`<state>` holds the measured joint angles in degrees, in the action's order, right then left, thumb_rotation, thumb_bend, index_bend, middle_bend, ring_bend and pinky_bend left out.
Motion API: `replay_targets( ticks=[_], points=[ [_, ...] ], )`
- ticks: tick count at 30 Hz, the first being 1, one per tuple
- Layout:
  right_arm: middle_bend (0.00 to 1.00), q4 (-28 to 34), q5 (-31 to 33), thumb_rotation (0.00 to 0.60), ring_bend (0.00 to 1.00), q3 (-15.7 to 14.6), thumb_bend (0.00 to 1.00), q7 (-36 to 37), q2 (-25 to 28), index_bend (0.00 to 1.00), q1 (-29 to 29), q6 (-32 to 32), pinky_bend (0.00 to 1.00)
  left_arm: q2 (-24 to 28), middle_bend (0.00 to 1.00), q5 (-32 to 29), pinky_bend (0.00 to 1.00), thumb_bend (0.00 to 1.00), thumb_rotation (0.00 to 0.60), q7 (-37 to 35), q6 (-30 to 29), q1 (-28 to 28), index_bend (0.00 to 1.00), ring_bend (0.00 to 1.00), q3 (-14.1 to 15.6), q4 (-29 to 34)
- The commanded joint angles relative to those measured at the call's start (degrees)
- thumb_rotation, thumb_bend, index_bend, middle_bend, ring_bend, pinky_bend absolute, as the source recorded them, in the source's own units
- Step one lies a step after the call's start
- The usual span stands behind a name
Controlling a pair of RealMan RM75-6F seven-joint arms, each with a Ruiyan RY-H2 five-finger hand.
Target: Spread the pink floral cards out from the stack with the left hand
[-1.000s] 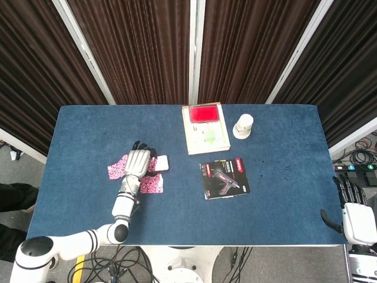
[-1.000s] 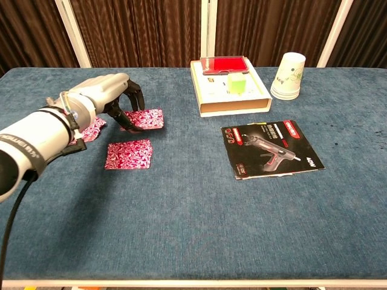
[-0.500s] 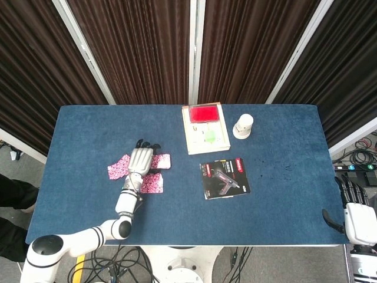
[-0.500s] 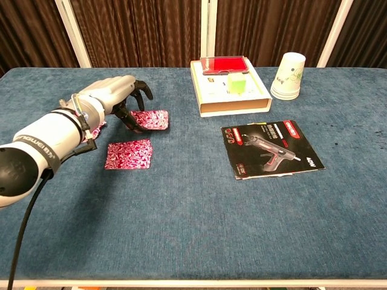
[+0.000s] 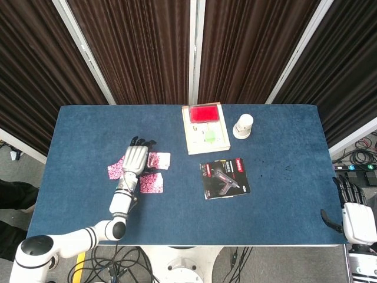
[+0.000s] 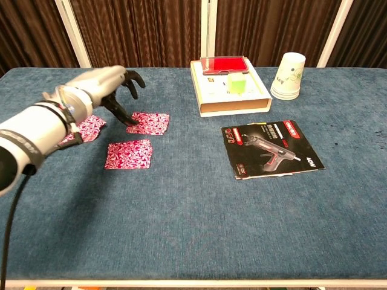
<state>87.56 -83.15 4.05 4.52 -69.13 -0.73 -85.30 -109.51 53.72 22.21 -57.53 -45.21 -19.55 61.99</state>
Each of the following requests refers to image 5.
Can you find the clear case with red insert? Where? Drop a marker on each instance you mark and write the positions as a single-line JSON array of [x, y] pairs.
[[204, 114]]

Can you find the white power adapter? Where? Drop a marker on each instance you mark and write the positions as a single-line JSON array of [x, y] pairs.
[[15, 155]]

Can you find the white partition frame post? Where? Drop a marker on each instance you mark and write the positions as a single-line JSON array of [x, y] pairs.
[[85, 53], [29, 150], [298, 51], [353, 137], [195, 59]]

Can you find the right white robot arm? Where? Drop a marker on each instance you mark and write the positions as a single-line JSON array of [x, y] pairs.
[[362, 265]]

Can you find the blue table cloth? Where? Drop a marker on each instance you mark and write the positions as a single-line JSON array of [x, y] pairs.
[[191, 218]]

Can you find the black glue gun package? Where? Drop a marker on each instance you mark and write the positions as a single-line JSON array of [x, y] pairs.
[[225, 179]]

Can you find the black foot pedal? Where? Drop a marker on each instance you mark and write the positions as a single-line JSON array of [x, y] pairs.
[[357, 176], [371, 178]]

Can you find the translucent green cube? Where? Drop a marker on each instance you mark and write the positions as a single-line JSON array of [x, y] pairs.
[[210, 137]]

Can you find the brown pleated curtain panel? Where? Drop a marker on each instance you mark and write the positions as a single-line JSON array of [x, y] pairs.
[[347, 73], [29, 73], [250, 44], [132, 44]]

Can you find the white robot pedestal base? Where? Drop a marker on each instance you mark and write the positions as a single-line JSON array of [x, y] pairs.
[[182, 265]]

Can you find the flat white cardboard box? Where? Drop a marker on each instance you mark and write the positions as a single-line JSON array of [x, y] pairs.
[[207, 147]]

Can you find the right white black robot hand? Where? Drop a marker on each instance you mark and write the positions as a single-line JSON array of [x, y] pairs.
[[360, 224]]

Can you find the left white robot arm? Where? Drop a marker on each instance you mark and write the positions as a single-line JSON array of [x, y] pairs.
[[119, 203]]

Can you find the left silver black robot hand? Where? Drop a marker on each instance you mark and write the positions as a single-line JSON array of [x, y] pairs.
[[135, 159]]

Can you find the person in dark trousers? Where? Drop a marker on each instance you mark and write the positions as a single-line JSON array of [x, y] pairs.
[[14, 194]]

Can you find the white cylindrical container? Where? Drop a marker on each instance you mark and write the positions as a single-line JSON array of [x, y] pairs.
[[244, 125]]

